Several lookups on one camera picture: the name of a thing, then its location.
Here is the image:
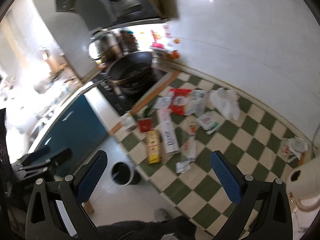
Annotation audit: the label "black wok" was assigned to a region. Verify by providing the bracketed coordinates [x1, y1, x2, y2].
[76, 51, 154, 98]

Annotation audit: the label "small red packet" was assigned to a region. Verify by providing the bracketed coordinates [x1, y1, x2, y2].
[138, 118, 153, 133]

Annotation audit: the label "person black trouser legs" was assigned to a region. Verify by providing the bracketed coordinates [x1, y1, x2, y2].
[98, 216, 196, 239]

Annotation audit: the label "black gas stove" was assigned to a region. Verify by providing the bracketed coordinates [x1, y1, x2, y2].
[92, 64, 167, 116]

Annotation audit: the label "yellow snack box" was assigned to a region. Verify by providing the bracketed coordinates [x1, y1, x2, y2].
[146, 130, 161, 164]

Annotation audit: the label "long white carton box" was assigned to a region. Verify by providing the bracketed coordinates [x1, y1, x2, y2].
[157, 108, 180, 154]

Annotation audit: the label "green checkered table cloth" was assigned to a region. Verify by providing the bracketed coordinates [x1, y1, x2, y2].
[113, 71, 316, 238]

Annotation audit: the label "clear plastic wrapper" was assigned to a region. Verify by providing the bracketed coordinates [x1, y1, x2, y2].
[181, 135, 197, 162]

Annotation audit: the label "crumpled paper trash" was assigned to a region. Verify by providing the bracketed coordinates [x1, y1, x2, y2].
[281, 137, 309, 163]

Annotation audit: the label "round noodle pack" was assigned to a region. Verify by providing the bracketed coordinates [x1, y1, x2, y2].
[180, 115, 199, 135]

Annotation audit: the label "white medicine box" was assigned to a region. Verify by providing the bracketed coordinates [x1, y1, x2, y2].
[153, 96, 172, 109]

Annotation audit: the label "white plastic bag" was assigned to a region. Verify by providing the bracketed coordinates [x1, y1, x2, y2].
[209, 88, 240, 120]

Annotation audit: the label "black range hood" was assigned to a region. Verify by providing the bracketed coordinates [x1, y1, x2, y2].
[55, 0, 167, 31]

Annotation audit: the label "white green pouch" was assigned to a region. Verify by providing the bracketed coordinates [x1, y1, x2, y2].
[196, 112, 221, 135]

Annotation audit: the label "grey slipper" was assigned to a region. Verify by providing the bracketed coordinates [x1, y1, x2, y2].
[154, 209, 171, 222]

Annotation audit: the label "red white snack bag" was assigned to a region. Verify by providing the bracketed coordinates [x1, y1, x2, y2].
[168, 88, 193, 116]

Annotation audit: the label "small silver wrapper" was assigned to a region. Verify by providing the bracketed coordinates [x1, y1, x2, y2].
[176, 161, 191, 174]

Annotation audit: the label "grey printed bag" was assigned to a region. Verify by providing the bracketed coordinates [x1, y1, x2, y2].
[184, 89, 208, 117]

